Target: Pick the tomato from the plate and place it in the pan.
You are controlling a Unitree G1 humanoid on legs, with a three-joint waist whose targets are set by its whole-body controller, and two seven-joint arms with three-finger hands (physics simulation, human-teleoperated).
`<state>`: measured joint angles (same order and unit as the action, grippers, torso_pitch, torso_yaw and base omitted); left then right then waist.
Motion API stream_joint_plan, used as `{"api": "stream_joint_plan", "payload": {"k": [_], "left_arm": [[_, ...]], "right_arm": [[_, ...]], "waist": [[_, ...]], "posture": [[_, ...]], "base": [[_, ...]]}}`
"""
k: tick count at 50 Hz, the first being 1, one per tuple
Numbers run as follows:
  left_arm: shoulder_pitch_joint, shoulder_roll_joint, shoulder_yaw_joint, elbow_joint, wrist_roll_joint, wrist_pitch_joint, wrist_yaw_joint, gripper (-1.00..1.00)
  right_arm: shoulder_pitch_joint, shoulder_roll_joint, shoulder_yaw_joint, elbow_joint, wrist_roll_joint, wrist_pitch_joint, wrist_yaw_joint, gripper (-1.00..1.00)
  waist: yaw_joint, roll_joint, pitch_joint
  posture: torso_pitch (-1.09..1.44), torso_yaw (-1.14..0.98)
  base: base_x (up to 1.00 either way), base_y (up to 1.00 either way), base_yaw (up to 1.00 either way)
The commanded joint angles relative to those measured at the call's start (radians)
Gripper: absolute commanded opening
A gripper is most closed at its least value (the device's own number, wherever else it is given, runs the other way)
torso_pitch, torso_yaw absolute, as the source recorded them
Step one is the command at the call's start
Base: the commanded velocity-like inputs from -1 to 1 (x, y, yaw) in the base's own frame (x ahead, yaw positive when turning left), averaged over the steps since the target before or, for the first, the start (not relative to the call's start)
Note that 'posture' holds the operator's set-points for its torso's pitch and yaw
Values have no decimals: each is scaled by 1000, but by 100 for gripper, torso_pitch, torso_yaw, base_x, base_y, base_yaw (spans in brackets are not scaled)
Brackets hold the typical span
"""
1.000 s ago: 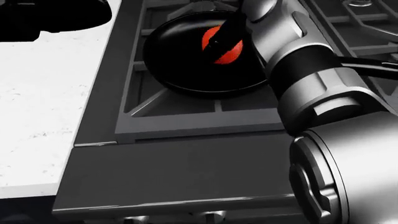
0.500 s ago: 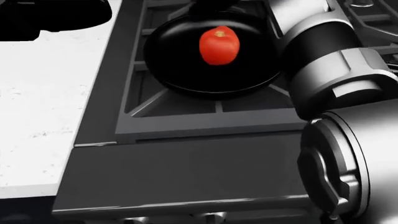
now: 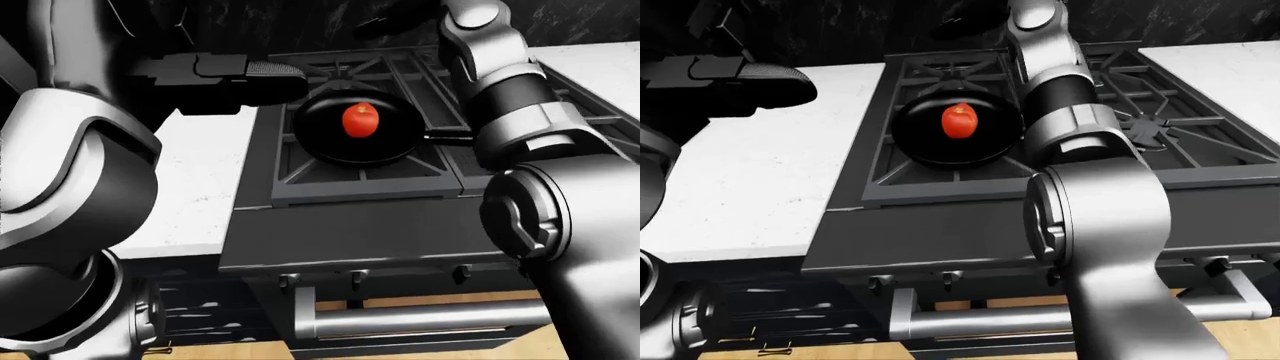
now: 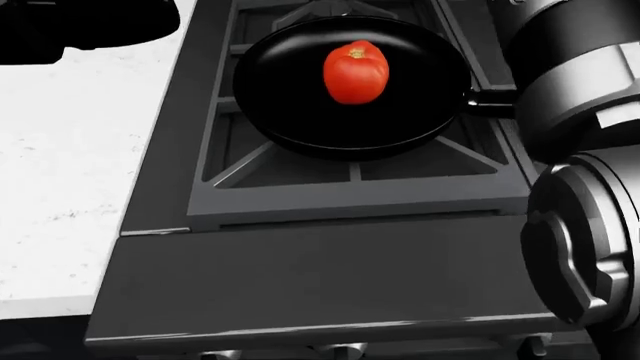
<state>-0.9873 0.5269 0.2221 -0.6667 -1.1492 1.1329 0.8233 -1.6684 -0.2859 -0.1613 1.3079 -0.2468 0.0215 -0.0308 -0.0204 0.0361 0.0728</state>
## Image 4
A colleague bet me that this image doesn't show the black frying pan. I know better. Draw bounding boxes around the black frying pan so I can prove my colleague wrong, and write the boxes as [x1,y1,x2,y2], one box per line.
[232,15,517,162]

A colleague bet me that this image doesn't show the red tomato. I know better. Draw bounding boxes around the red tomato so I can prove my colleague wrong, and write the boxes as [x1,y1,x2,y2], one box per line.
[322,39,391,106]

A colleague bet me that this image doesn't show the black plate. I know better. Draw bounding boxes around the black plate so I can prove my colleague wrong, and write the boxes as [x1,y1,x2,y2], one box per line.
[0,0,182,66]

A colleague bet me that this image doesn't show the grey stove burner grate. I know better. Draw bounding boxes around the grey stove burner grate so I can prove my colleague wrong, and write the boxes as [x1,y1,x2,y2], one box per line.
[201,0,512,190]

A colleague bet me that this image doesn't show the dark grey stove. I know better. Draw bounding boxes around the dark grey stove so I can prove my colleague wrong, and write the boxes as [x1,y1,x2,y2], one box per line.
[83,0,603,360]

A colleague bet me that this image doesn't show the silver stove knob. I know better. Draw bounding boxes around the silver stove knob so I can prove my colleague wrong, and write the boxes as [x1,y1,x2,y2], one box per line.
[198,349,243,360]
[319,342,370,360]
[516,332,555,358]

